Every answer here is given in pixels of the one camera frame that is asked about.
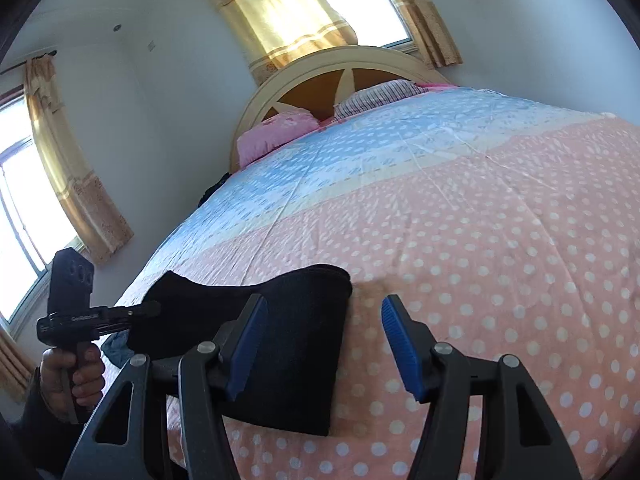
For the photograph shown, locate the cream wooden headboard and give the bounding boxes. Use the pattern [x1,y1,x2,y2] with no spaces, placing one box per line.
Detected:
[229,46,449,174]

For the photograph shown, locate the striped pillow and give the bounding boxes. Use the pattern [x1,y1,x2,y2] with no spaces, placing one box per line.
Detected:
[334,79,427,119]

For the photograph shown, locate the black pants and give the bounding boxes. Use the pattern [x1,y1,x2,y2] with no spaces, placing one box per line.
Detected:
[127,264,352,437]

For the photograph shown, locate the pink pillow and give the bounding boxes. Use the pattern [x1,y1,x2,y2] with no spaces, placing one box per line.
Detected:
[236,108,320,169]

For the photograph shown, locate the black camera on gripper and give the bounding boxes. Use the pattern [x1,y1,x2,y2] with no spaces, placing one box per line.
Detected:
[47,247,94,315]

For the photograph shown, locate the person left hand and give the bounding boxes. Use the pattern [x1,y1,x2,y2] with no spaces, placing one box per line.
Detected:
[39,342,105,422]

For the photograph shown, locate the yellow curtain side window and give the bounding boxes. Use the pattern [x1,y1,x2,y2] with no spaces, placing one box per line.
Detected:
[24,54,134,264]
[0,327,36,402]

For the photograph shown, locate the person left forearm dark sleeve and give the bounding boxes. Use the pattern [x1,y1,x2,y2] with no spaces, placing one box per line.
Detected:
[1,370,84,479]

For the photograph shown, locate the pink blue dotted bedspread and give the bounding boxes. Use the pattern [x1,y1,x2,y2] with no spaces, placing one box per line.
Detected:
[122,88,639,479]

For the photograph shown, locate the yellow curtain behind headboard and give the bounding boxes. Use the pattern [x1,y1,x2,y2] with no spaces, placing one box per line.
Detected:
[210,0,358,84]

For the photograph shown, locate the yellow curtain right of window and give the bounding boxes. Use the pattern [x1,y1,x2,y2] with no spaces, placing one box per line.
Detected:
[392,0,463,68]

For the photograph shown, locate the dark clothing beside bed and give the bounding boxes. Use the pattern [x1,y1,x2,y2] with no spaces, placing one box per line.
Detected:
[198,172,231,208]

